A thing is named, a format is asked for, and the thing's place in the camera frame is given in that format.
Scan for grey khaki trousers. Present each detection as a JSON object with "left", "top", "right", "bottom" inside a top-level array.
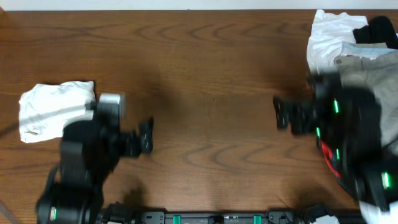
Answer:
[{"left": 334, "top": 49, "right": 398, "bottom": 150}]

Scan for navy red shorts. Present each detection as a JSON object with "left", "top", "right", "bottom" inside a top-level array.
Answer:
[{"left": 318, "top": 140, "right": 354, "bottom": 196}]

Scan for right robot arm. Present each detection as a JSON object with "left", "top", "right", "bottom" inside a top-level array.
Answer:
[{"left": 273, "top": 73, "right": 397, "bottom": 223}]

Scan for black garment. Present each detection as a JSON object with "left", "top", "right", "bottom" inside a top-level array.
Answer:
[{"left": 353, "top": 16, "right": 397, "bottom": 50}]

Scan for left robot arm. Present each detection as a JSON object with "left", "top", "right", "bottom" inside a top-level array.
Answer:
[{"left": 35, "top": 117, "right": 154, "bottom": 223}]

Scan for white t-shirt with black tag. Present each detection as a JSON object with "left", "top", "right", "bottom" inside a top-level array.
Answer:
[{"left": 19, "top": 81, "right": 95, "bottom": 143}]

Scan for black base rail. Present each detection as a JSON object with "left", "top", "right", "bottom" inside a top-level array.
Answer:
[{"left": 95, "top": 203, "right": 366, "bottom": 224}]

